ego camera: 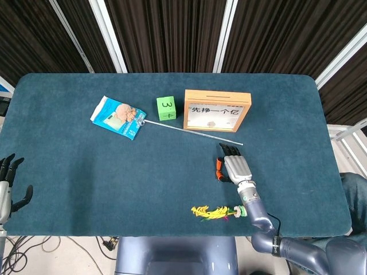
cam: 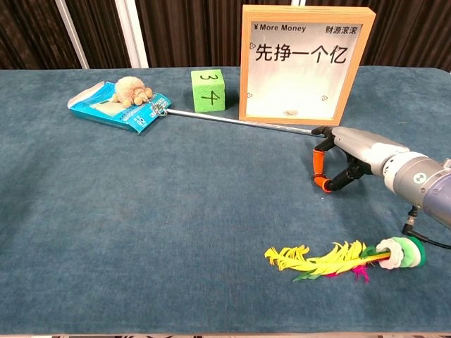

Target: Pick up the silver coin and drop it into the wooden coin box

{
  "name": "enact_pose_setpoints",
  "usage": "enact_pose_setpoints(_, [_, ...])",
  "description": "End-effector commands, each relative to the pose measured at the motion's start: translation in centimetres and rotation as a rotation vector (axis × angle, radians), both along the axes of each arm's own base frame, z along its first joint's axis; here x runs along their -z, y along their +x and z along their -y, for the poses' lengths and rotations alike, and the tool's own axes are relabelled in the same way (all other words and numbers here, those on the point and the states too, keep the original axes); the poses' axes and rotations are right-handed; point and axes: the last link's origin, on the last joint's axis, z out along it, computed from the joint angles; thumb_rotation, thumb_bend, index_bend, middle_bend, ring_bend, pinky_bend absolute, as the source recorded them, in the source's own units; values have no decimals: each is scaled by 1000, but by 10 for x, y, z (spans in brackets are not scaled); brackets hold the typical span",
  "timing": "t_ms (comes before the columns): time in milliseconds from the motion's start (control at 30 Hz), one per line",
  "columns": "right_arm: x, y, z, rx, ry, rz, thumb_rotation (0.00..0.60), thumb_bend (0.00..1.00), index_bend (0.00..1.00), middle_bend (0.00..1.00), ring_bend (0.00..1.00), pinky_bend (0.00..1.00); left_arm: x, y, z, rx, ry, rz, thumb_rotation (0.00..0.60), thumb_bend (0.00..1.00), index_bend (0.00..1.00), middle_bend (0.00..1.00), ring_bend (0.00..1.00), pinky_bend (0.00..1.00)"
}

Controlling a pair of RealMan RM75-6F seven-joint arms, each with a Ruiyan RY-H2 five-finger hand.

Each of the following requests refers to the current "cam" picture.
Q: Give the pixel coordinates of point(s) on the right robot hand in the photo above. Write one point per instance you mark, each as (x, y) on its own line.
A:
(363, 148)

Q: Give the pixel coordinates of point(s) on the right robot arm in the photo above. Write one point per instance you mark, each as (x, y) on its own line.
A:
(423, 183)

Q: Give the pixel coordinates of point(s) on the thin silver metal rod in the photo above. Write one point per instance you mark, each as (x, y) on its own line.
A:
(246, 123)

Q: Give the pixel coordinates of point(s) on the yellow feather shuttlecock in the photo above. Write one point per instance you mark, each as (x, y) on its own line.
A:
(324, 264)

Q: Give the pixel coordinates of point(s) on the green foam number cube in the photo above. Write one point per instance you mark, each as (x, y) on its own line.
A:
(208, 91)

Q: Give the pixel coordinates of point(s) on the teal table cloth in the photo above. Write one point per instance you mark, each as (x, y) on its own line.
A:
(176, 211)

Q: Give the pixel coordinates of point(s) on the dark brown pleated curtain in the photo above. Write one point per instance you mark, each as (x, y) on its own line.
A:
(194, 31)

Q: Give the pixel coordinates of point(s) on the tan plush turtle toy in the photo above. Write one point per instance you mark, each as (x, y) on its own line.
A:
(128, 89)

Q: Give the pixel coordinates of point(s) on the blue cardboard product box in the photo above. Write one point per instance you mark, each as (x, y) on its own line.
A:
(105, 112)

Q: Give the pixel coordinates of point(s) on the wooden frame coin bank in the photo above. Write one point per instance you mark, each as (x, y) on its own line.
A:
(299, 119)

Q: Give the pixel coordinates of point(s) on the wide white frame post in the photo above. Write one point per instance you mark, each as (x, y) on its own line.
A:
(133, 35)

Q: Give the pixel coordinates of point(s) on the thin white frame post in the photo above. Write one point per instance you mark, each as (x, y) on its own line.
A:
(72, 35)

